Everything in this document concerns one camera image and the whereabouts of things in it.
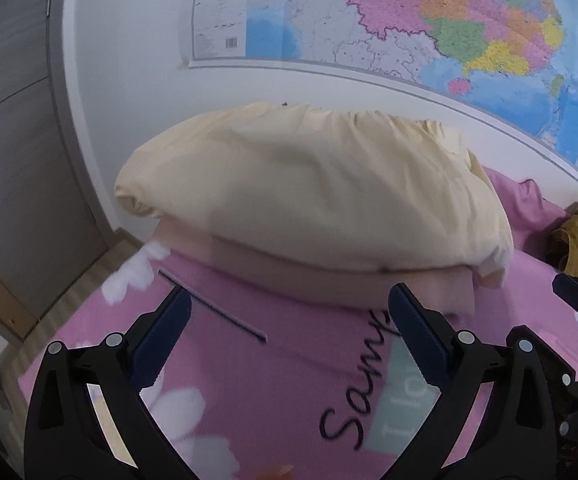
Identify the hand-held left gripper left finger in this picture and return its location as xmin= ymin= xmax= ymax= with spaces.
xmin=23 ymin=286 xmax=193 ymax=480

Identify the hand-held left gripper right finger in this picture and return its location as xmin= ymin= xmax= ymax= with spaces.
xmin=388 ymin=283 xmax=557 ymax=480

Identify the cream large cloth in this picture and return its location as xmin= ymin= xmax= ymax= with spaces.
xmin=114 ymin=101 xmax=515 ymax=273

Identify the pink floral bedsheet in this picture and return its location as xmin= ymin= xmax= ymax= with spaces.
xmin=19 ymin=165 xmax=578 ymax=480

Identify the peach folded cloth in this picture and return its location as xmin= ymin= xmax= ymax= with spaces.
xmin=151 ymin=217 xmax=507 ymax=318

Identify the grey wooden door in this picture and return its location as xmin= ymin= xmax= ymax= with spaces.
xmin=0 ymin=0 xmax=114 ymax=346

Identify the colourful wall map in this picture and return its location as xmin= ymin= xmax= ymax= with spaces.
xmin=189 ymin=0 xmax=578 ymax=196

